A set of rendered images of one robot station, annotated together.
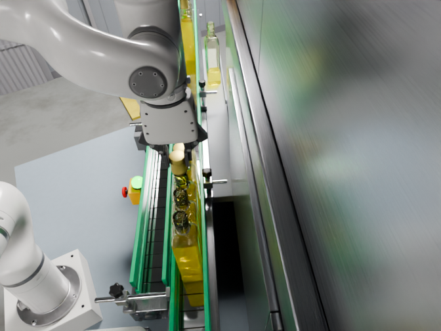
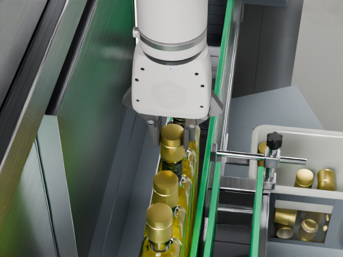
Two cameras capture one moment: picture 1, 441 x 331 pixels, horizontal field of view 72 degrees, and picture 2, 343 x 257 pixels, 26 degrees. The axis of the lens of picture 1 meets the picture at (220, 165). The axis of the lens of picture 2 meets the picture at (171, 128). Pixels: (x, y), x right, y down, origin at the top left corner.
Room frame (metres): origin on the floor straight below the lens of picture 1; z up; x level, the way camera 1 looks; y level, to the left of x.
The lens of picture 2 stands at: (1.15, 0.21, 2.09)
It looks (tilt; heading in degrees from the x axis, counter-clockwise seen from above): 45 degrees down; 190
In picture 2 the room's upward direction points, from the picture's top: straight up
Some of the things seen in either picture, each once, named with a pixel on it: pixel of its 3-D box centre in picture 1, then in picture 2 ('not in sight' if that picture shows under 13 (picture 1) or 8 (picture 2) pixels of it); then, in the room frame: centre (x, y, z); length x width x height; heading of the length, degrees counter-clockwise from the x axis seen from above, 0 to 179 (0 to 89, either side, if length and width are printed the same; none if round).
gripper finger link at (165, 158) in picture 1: (159, 152); (196, 126); (0.44, 0.12, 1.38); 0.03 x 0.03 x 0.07; 2
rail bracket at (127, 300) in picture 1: (134, 298); (258, 159); (0.25, 0.21, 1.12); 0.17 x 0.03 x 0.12; 92
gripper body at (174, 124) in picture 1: (168, 115); (172, 72); (0.44, 0.09, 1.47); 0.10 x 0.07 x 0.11; 92
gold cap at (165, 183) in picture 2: (181, 154); (165, 189); (0.50, 0.09, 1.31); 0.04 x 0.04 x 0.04
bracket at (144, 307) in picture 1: (151, 310); (243, 195); (0.25, 0.19, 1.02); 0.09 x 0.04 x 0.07; 92
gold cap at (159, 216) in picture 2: not in sight; (159, 222); (0.56, 0.09, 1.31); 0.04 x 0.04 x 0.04
